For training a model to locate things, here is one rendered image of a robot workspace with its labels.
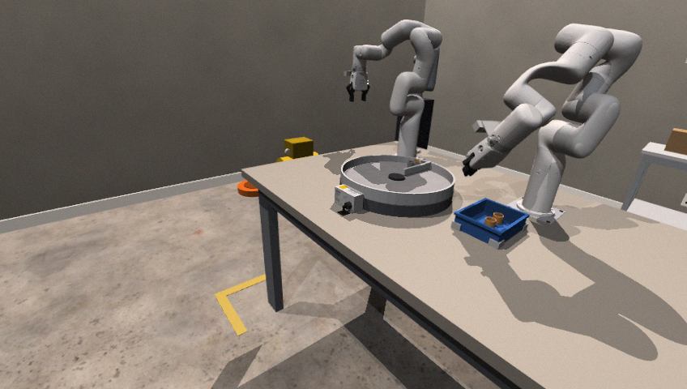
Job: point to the blue open-top crate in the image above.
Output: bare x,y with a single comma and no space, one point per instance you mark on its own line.
470,218

